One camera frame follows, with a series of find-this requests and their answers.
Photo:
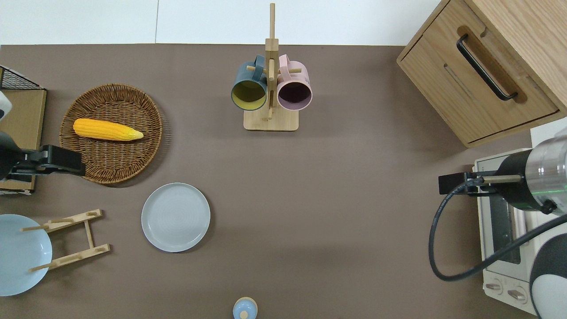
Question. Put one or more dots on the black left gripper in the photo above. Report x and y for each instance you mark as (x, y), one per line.
(26, 163)

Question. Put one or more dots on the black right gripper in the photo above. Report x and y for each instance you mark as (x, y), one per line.
(487, 189)

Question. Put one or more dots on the gray plate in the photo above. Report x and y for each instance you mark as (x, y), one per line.
(176, 217)

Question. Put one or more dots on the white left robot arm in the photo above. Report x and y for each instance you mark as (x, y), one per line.
(5, 153)

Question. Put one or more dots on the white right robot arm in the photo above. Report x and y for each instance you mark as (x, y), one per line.
(549, 168)

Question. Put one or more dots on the wooden plate rack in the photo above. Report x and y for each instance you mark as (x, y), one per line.
(75, 219)

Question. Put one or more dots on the light blue plate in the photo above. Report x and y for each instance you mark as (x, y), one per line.
(17, 257)

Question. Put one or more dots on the brown wicker basket tray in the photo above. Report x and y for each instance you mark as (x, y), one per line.
(110, 155)

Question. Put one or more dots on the yellow corn cob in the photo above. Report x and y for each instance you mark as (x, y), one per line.
(102, 128)

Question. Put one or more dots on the white toaster oven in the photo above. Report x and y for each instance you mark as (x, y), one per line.
(487, 221)

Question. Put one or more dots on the brown wooden board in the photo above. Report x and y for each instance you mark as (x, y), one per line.
(26, 119)

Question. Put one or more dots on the light wooden cabinet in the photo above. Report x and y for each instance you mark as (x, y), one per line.
(443, 79)

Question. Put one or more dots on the white oven knob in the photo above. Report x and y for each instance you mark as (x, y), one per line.
(494, 286)
(517, 295)

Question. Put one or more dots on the pink mug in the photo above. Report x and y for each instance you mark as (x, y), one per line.
(297, 77)

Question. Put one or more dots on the wooden mug rack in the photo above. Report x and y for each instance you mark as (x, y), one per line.
(271, 122)

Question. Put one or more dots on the teal mug yellow inside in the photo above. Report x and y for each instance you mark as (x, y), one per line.
(248, 73)

